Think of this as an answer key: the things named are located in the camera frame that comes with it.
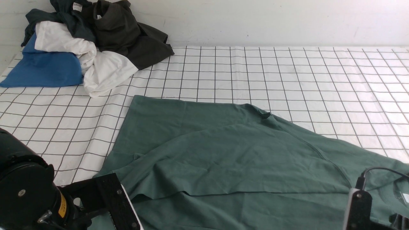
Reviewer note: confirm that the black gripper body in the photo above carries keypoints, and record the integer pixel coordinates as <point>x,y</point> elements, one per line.
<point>93,197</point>

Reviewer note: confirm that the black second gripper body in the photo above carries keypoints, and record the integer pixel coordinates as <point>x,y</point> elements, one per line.
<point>399,222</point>

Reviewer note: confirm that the green long sleeve shirt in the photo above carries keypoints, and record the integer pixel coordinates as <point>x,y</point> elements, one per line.
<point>328,163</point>

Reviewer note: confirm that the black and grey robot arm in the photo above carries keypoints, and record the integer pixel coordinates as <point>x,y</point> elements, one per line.
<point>22,191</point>

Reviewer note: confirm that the white shirt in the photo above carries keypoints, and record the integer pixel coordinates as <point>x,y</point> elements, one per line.
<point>102,70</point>

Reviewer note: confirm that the blue shirt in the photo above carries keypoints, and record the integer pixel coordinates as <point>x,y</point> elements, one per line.
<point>44,69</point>

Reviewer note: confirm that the dark olive shirt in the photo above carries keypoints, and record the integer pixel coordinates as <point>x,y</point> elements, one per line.
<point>117,30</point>

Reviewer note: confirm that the dark teal shirt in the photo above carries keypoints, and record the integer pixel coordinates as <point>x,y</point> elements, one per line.
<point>67,12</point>

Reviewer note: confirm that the white grid pattern tablecloth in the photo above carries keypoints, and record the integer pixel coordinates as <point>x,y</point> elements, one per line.
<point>359,96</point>

